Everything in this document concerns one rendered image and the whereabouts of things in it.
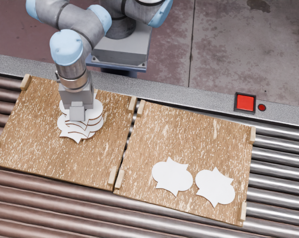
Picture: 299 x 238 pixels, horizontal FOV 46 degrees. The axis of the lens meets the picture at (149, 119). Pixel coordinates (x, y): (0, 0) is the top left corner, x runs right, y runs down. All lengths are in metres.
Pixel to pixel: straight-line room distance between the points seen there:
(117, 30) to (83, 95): 0.44
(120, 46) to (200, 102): 0.37
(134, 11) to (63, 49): 0.46
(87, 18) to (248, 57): 1.91
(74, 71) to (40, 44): 1.82
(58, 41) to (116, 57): 0.56
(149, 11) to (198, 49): 1.47
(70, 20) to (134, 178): 0.52
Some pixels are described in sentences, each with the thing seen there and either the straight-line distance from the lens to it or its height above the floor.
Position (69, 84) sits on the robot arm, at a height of 1.25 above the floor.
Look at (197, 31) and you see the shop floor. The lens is 2.76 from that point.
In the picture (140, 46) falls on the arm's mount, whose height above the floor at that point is 0.96.
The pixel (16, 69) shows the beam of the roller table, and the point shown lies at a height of 0.92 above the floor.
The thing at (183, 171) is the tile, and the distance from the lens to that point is 1.15.
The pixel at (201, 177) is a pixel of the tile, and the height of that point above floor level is 0.95.
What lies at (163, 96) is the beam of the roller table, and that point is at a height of 0.92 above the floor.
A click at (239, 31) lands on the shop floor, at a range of 2.84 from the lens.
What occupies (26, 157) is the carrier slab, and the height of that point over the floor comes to 0.94.
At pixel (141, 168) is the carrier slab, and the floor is 0.94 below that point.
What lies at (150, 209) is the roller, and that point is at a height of 0.91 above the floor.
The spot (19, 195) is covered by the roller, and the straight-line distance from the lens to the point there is 1.20.
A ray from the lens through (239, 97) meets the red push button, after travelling 1.34.
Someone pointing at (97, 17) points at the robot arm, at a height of 1.35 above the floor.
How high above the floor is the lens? 2.02
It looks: 62 degrees down
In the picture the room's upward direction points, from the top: 6 degrees clockwise
